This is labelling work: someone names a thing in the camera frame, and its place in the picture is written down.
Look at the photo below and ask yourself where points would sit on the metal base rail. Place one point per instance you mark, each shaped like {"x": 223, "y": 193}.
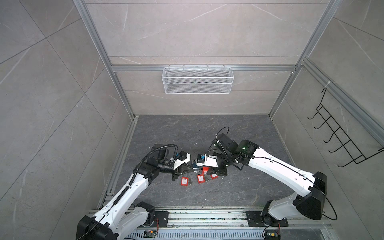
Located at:
{"x": 229, "y": 223}

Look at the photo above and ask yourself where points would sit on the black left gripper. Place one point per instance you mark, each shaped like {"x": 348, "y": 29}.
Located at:
{"x": 179, "y": 172}

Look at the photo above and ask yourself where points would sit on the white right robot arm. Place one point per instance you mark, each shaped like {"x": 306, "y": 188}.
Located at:
{"x": 310, "y": 190}

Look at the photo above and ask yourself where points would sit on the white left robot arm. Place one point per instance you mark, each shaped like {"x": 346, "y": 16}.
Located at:
{"x": 113, "y": 221}

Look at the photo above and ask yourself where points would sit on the white wire mesh basket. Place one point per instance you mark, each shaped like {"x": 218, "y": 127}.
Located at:
{"x": 197, "y": 80}

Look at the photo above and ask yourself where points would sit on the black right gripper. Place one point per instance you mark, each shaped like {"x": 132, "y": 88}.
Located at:
{"x": 215, "y": 170}

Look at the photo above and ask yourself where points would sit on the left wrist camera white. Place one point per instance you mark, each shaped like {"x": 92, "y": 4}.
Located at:
{"x": 181, "y": 158}

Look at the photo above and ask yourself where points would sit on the black wire hook rack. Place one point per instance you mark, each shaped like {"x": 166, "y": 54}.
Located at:
{"x": 337, "y": 132}

